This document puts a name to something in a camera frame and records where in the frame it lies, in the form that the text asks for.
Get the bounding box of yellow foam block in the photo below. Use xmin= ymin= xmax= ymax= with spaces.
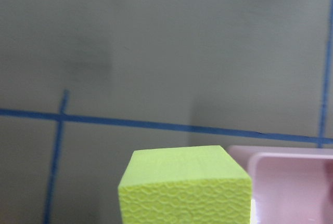
xmin=118 ymin=146 xmax=252 ymax=223

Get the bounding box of pink plastic bin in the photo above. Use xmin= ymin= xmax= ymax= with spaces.
xmin=227 ymin=146 xmax=332 ymax=223

